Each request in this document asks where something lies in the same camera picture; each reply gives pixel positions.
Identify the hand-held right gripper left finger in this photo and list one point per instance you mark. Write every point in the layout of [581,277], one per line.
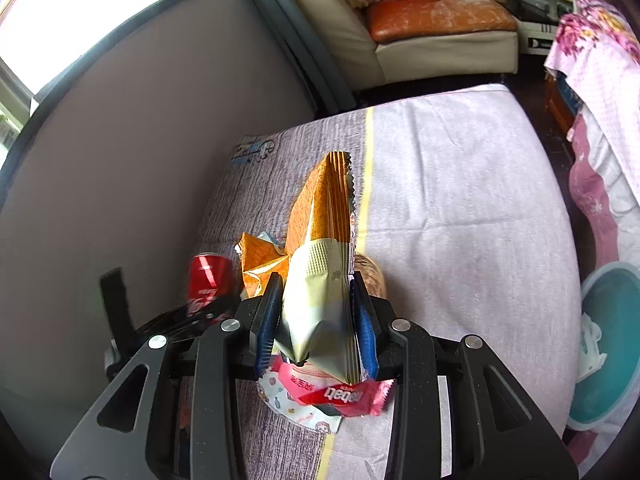
[265,320]

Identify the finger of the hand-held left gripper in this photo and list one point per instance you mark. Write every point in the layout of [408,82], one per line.
[115,300]
[190,315]

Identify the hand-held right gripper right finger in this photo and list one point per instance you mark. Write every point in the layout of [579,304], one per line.
[365,330]

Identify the red soda can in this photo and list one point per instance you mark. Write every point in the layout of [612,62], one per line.
[210,275]

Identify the orange snack wrapper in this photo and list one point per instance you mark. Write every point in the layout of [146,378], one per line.
[260,260]

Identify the cream and orange snack bag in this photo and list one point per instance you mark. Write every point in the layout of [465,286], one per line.
[320,280]

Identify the pink snack wrapper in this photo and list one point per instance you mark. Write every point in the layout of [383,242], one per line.
[345,395]

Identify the white printed foil lid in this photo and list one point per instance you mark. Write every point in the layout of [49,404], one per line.
[280,395]

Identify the teal plastic bin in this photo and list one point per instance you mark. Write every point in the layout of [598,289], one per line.
[615,395]

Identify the wooden bowl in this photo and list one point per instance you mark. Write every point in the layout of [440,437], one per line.
[372,275]

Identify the grey padded headboard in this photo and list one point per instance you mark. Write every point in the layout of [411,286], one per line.
[125,135]

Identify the cream leather sofa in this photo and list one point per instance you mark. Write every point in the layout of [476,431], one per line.
[415,65]

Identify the grey-blue curtain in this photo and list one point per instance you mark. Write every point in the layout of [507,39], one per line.
[300,35]

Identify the window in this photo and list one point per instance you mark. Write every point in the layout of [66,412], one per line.
[75,10]

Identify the orange seat cushion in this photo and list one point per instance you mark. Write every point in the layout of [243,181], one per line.
[440,17]

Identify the pink floral quilt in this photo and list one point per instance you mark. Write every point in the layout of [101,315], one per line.
[595,60]

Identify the black audio device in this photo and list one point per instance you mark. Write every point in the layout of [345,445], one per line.
[537,5]

